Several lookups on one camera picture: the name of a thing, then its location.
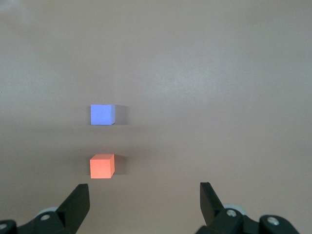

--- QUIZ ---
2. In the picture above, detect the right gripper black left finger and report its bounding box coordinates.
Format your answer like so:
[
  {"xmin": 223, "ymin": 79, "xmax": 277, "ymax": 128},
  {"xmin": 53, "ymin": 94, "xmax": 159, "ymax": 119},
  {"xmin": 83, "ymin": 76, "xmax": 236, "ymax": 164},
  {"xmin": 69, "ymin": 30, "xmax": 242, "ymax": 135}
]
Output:
[{"xmin": 18, "ymin": 183, "xmax": 91, "ymax": 234}]

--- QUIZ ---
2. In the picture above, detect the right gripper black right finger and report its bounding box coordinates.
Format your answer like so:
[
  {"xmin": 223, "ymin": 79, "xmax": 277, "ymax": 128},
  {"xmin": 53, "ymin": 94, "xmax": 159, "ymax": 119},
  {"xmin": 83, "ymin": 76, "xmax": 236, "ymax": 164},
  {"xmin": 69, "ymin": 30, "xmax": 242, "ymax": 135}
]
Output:
[{"xmin": 195, "ymin": 182, "xmax": 260, "ymax": 234}]

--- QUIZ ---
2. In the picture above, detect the purple foam block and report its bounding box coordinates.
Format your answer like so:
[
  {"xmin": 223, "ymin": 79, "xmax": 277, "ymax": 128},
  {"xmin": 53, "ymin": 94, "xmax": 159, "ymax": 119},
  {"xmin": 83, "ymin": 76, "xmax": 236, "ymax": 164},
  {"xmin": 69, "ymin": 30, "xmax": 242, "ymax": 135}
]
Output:
[{"xmin": 90, "ymin": 104, "xmax": 116, "ymax": 126}]

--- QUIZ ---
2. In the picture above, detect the orange foam block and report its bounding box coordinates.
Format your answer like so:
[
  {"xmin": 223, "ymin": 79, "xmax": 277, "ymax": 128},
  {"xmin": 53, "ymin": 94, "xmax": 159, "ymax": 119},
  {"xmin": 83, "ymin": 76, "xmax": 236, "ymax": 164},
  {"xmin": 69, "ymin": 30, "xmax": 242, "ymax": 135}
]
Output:
[{"xmin": 90, "ymin": 153, "xmax": 115, "ymax": 179}]

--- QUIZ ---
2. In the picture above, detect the brown table cover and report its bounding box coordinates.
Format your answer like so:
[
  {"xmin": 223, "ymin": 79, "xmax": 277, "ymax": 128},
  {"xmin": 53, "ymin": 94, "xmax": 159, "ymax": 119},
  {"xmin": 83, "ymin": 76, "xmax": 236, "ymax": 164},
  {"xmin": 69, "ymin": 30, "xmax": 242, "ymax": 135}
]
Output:
[{"xmin": 0, "ymin": 0, "xmax": 312, "ymax": 234}]

